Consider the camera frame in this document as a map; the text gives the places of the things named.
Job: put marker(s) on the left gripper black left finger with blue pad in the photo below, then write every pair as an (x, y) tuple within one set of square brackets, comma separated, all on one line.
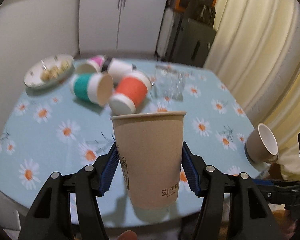
[(49, 215)]

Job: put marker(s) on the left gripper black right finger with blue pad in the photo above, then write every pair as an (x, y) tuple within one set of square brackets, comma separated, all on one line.
[(250, 216)]

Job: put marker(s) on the brown kraft paper cup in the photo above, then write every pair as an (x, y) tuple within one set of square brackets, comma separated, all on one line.
[(150, 148)]

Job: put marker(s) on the teal sleeve paper cup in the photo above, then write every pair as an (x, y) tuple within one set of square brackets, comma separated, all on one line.
[(95, 88)]

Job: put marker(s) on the orange sleeve paper cup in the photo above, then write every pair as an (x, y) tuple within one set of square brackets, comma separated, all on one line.
[(130, 93)]

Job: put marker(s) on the pink sleeve paper cup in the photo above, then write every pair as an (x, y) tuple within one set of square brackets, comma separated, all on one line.
[(91, 65)]

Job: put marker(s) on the black band white paper cup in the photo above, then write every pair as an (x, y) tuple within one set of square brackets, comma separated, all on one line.
[(117, 68)]

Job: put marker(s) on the person's left thumb tip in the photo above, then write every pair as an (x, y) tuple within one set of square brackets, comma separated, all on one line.
[(128, 235)]

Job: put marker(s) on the yellow fuzzy blanket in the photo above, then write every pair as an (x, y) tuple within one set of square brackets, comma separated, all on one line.
[(285, 222)]

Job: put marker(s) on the beige ceramic mug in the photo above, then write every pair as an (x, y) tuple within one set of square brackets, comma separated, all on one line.
[(261, 145)]

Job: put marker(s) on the yellow food pieces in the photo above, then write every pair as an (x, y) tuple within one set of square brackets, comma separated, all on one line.
[(54, 71)]

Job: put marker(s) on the cream pleated curtain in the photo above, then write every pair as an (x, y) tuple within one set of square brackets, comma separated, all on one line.
[(256, 53)]

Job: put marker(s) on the white floral bowl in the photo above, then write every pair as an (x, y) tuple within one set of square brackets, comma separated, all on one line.
[(32, 77)]

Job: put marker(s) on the clear glass tumbler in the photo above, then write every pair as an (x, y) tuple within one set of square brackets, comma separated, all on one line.
[(168, 82)]

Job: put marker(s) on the dark grey suitcase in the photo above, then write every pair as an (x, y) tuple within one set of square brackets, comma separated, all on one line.
[(191, 43)]

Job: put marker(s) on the white suitcase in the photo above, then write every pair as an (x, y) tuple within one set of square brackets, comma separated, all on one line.
[(165, 32)]

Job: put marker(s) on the dark brown handbag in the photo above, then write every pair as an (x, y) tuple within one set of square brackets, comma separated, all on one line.
[(197, 10)]

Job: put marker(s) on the white wardrobe cabinet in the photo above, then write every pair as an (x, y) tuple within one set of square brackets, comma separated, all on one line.
[(119, 26)]

